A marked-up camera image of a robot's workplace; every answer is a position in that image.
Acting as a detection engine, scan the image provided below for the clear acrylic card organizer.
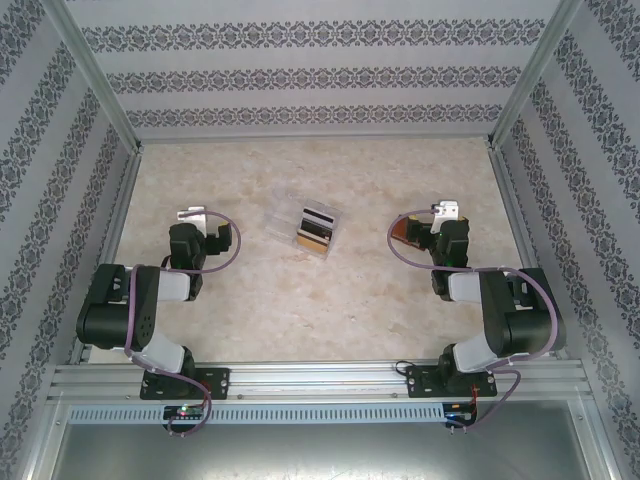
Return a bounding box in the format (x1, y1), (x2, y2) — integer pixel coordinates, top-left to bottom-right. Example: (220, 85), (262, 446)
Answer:
(264, 187), (345, 261)

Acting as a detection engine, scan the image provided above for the gold card black stripe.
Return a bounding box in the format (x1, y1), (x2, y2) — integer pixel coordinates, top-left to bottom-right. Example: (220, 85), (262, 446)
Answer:
(295, 232), (331, 252)

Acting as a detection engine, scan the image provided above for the white card black stripe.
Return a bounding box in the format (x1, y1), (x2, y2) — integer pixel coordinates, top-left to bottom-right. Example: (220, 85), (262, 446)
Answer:
(301, 207), (336, 227)

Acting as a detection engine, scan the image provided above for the grey sheet metal panel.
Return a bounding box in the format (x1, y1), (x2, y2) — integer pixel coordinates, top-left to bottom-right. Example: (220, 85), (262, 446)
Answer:
(49, 422), (611, 480)

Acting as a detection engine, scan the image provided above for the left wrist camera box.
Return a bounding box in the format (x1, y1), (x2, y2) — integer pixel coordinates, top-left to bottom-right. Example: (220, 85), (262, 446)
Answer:
(176, 205), (209, 234)

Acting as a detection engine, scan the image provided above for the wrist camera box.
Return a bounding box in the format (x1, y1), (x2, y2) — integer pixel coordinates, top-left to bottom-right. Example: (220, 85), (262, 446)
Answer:
(176, 205), (209, 234)
(431, 199), (461, 221)

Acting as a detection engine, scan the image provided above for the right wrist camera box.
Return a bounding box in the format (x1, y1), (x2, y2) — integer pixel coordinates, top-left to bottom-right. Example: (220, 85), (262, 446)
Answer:
(431, 199), (461, 221)

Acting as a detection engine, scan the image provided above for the aluminium side rail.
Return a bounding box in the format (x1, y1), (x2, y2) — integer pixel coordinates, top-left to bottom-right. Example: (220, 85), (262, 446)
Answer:
(69, 149), (144, 364)
(487, 144), (569, 359)

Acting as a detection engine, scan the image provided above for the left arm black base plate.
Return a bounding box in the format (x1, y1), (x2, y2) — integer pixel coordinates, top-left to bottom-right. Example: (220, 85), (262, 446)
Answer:
(139, 367), (231, 401)

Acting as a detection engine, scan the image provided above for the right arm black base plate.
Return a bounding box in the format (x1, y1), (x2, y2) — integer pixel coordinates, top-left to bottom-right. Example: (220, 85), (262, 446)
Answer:
(405, 363), (499, 400)

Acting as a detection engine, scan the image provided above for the aluminium mounting rail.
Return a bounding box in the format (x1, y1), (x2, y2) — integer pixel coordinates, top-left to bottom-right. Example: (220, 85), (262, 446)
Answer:
(47, 359), (586, 404)

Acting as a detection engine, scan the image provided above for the aluminium corner post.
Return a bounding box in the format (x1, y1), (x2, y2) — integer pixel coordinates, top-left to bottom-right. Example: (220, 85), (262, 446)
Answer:
(42, 0), (146, 154)
(487, 0), (584, 151)

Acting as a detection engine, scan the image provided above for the slotted grey cable duct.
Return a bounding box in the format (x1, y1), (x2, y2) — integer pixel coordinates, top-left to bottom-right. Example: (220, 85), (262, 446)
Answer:
(67, 404), (446, 424)

